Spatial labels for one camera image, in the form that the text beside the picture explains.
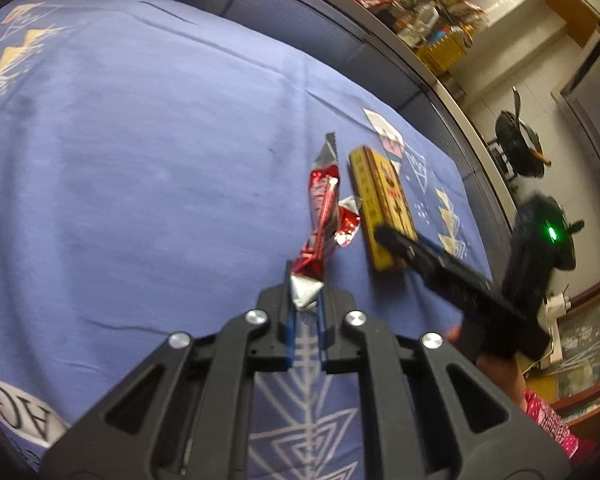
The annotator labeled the red silver candy wrapper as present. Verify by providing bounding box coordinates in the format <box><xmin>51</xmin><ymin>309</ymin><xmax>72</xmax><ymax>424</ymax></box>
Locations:
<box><xmin>290</xmin><ymin>132</ymin><xmax>340</xmax><ymax>310</ymax></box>

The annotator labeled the black wok with handle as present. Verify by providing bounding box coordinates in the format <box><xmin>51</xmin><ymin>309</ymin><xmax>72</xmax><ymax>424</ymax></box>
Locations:
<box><xmin>488</xmin><ymin>87</ymin><xmax>552</xmax><ymax>183</ymax></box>

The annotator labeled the person right hand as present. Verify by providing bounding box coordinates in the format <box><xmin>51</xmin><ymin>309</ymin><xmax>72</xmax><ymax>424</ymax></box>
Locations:
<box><xmin>445</xmin><ymin>324</ymin><xmax>528</xmax><ymax>409</ymax></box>

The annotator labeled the yellow cooking oil jug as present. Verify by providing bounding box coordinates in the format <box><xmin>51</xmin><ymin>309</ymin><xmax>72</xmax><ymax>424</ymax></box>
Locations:
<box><xmin>416</xmin><ymin>27</ymin><xmax>472</xmax><ymax>76</ymax></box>

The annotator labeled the black pan with lid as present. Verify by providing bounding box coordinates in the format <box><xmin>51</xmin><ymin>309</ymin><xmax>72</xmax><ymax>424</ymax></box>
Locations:
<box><xmin>545</xmin><ymin>196</ymin><xmax>584</xmax><ymax>271</ymax></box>

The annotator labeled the white pink paper card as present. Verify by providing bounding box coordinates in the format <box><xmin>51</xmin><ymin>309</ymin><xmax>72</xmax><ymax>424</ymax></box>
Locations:
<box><xmin>363</xmin><ymin>108</ymin><xmax>405</xmax><ymax>159</ymax></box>

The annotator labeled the small red foil wrapper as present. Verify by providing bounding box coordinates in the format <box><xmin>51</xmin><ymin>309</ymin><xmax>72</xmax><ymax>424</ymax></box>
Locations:
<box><xmin>334</xmin><ymin>195</ymin><xmax>361</xmax><ymax>247</ymax></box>

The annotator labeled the yellow red flat box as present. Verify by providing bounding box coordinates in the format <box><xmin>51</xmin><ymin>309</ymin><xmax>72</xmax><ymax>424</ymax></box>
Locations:
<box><xmin>349</xmin><ymin>146</ymin><xmax>417</xmax><ymax>272</ymax></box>

